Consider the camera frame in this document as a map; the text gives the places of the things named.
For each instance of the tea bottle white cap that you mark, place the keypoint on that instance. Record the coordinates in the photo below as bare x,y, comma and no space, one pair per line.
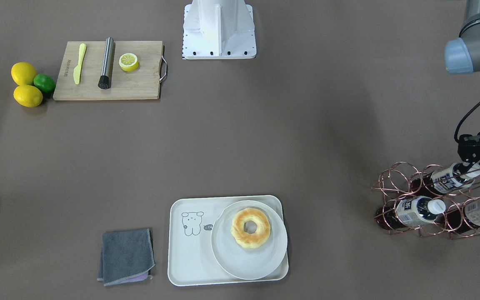
457,176

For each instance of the cream bunny tray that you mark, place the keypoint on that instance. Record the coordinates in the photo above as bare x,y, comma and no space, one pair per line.
190,257

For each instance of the glazed donut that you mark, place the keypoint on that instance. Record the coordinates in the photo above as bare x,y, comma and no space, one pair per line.
250,228

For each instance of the white round plate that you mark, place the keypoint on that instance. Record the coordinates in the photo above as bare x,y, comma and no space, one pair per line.
248,263

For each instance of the wooden cutting board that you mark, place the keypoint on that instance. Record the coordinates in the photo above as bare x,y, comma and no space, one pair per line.
141,84

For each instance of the half lemon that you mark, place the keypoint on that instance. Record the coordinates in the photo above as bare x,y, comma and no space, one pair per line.
128,62

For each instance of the grey folded cloth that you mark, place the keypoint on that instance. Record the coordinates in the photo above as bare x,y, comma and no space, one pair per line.
126,256

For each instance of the yellow plastic knife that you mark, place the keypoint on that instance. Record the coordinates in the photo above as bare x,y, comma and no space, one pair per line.
78,68

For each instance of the green lime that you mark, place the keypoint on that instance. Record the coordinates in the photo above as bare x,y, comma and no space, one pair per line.
44,83

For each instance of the whole yellow lemon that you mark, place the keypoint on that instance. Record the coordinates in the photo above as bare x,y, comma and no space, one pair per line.
23,73

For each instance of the copper wire bottle rack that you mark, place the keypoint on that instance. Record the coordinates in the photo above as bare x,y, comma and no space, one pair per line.
394,184

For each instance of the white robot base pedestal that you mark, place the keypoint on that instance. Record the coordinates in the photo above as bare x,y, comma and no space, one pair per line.
218,30

